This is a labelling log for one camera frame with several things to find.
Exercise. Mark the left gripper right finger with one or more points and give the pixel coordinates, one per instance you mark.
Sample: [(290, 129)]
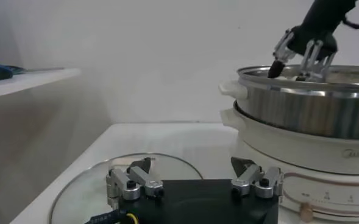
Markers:
[(267, 182)]

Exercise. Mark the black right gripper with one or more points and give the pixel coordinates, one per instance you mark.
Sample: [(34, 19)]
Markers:
[(322, 21)]

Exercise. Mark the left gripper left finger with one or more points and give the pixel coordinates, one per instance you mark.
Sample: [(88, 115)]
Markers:
[(121, 182)]

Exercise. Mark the white steamed baozi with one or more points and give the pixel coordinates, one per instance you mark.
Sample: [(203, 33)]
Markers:
[(289, 78)]

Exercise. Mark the stainless steel steamer basket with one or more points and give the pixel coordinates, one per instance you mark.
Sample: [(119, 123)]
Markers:
[(304, 112)]

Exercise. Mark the white electric cooker pot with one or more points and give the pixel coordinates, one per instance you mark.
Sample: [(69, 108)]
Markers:
[(304, 152)]

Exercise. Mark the white side table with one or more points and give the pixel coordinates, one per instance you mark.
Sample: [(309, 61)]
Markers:
[(30, 80)]

